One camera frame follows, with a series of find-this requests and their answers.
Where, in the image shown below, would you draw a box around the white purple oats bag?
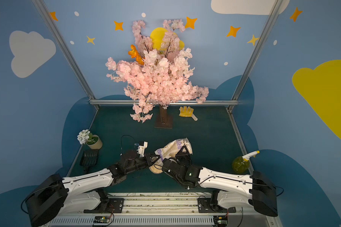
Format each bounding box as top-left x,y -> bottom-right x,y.
155,138 -> 193,166

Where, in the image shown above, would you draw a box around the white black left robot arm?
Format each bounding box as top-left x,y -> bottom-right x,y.
23,150 -> 161,227

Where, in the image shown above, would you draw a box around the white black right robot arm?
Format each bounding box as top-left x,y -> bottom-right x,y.
152,145 -> 278,217

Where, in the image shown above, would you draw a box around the black plastic scoop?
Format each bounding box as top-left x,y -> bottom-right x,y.
80,149 -> 99,175

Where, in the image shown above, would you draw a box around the yellow hand-shaped toy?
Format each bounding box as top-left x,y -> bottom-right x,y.
179,106 -> 198,121

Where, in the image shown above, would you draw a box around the yellow green spray bottle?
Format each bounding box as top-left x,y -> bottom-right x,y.
232,150 -> 260,174

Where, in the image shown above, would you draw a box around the beige flower pot white flowers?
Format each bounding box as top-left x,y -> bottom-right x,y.
77,129 -> 103,149

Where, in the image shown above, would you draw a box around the right green circuit board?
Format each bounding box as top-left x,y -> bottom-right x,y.
213,216 -> 228,227

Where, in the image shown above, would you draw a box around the green circuit board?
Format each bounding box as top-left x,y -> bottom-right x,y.
93,216 -> 113,226
213,216 -> 228,227

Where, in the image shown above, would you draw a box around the left green circuit board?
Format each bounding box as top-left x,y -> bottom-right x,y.
93,216 -> 113,226

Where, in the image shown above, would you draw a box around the pink blossom artificial tree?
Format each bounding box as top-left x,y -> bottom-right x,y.
105,19 -> 209,128

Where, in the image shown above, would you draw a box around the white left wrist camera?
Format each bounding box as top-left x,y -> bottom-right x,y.
136,141 -> 148,158

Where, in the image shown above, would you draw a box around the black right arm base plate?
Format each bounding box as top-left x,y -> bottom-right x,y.
197,196 -> 236,214

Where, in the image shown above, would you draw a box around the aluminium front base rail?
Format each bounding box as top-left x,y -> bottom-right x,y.
46,192 -> 282,227

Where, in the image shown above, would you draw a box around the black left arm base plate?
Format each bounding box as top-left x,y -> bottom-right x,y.
83,198 -> 124,214

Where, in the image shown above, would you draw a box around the aluminium back frame rail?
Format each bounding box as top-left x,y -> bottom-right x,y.
88,99 -> 239,107

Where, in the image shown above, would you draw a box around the aluminium right frame post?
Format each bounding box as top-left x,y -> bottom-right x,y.
227,0 -> 284,113

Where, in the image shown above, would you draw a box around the aluminium frame post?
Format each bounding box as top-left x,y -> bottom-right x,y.
32,0 -> 96,100
227,0 -> 284,113

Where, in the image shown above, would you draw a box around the aluminium left frame post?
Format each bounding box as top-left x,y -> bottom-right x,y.
32,0 -> 96,100

